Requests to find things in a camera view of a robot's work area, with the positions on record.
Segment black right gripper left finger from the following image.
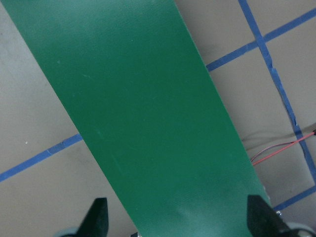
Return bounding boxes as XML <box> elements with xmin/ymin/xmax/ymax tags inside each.
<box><xmin>75</xmin><ymin>197</ymin><xmax>109</xmax><ymax>237</ymax></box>

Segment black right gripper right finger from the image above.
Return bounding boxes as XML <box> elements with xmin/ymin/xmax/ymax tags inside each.
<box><xmin>247</xmin><ymin>195</ymin><xmax>292</xmax><ymax>237</ymax></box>

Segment green conveyor belt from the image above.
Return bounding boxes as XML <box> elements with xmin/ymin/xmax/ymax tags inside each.
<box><xmin>2</xmin><ymin>0</ymin><xmax>266</xmax><ymax>237</ymax></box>

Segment red black motor wires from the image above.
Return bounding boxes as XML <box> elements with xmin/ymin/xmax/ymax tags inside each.
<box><xmin>241</xmin><ymin>128</ymin><xmax>316</xmax><ymax>166</ymax></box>

